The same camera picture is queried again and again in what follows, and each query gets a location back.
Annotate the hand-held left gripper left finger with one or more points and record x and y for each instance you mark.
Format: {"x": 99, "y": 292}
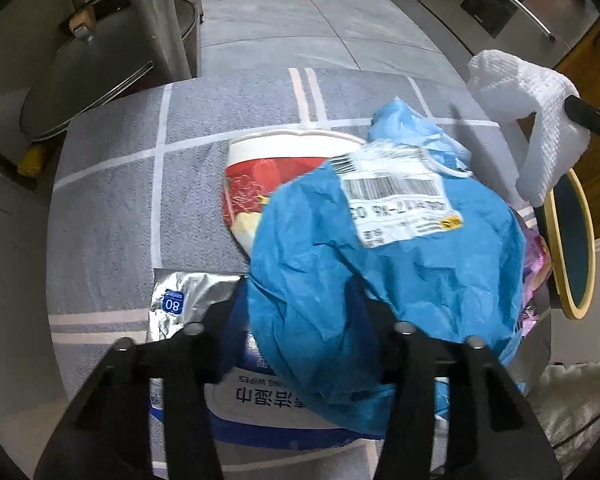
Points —
{"x": 226, "y": 321}

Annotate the yellow brush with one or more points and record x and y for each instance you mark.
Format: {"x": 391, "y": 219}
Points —
{"x": 32, "y": 160}

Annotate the blue silver wet wipes packet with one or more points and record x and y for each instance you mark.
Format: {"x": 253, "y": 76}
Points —
{"x": 280, "y": 405}

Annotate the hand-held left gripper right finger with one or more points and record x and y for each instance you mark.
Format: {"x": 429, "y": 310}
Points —
{"x": 380, "y": 342}

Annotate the red white instant noodle cup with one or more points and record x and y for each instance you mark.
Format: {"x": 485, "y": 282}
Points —
{"x": 260, "y": 175}

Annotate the white cabinet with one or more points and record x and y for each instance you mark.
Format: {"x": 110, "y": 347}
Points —
{"x": 10, "y": 260}

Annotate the dark pot with lid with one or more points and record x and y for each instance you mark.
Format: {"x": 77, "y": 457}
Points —
{"x": 105, "y": 60}

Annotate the stainless steel appliance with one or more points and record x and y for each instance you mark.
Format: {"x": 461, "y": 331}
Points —
{"x": 530, "y": 10}

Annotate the metal wok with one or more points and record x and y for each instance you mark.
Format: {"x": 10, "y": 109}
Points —
{"x": 186, "y": 35}

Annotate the blue plastic mailer bag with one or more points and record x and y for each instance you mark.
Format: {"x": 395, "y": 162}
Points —
{"x": 320, "y": 240}

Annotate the white fluffy cloth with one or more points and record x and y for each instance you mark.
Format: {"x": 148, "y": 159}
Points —
{"x": 575, "y": 410}

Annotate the person's right hand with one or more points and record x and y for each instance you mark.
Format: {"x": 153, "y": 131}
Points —
{"x": 545, "y": 105}

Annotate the grey checked mat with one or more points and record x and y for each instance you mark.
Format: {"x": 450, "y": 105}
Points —
{"x": 110, "y": 200}

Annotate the pink plastic wrapper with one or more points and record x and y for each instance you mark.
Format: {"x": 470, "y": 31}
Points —
{"x": 537, "y": 260}

